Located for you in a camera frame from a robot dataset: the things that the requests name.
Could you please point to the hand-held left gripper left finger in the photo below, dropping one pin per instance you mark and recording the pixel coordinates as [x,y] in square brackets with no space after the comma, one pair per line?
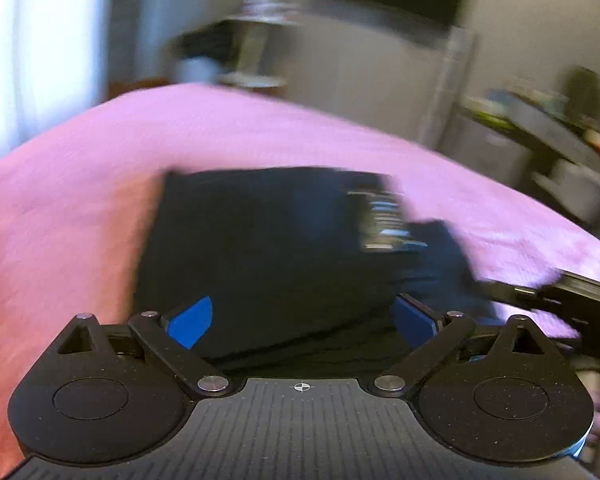
[192,322]

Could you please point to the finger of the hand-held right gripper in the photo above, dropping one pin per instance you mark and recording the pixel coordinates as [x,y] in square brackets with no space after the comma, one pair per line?
[510,292]

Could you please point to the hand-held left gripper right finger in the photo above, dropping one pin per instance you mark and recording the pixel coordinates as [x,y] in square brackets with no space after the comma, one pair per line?
[412,317]

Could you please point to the black pants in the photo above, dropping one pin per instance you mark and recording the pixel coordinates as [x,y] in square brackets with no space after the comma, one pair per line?
[270,260]

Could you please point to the grey cabinet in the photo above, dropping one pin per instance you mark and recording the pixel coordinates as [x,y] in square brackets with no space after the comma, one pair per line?
[540,160]

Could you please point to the pink ribbed blanket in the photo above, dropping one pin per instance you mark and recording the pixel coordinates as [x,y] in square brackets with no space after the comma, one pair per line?
[70,200]

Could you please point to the white laundry basket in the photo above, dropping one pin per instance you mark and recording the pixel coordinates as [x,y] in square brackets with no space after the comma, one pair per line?
[195,70]

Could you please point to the dark clothes pile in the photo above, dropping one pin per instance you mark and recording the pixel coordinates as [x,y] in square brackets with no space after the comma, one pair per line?
[207,42]

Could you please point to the white wardrobe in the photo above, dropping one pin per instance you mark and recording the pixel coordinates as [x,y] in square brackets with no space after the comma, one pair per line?
[35,50]

